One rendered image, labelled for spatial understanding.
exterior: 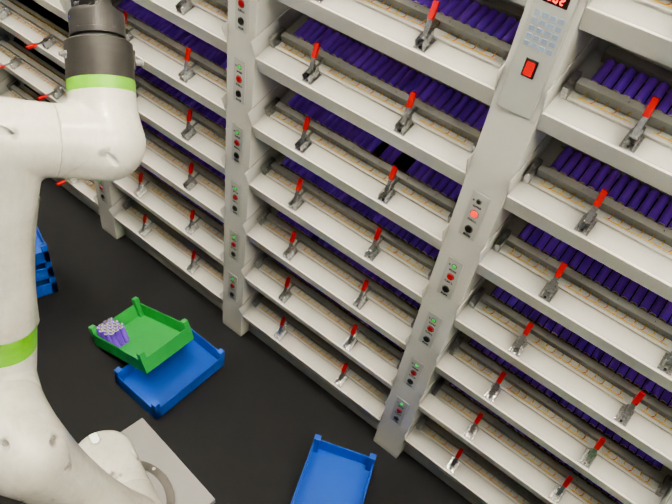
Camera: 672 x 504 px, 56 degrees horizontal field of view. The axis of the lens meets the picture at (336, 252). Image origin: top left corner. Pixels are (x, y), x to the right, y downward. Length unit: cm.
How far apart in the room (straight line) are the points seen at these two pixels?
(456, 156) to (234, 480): 121
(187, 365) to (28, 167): 147
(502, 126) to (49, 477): 97
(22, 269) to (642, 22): 100
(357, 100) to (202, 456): 120
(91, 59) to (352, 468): 154
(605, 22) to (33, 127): 86
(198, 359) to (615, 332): 140
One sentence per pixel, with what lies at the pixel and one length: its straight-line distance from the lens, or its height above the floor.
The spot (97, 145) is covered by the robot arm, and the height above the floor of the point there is 134.
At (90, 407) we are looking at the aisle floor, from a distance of 224.
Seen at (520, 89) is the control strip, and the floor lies 133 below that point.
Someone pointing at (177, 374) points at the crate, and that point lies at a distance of 226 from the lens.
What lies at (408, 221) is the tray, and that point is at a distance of 150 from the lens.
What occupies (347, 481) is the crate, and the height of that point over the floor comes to 0.
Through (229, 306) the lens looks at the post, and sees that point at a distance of 229.
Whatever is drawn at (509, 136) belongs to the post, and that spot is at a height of 123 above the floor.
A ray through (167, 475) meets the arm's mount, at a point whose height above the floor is 36.
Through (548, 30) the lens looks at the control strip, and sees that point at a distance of 118.
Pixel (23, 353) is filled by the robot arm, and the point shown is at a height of 101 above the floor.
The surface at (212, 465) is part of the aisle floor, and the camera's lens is 209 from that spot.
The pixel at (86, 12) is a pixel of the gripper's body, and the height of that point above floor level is 146.
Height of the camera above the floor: 187
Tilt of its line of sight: 44 degrees down
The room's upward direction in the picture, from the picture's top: 11 degrees clockwise
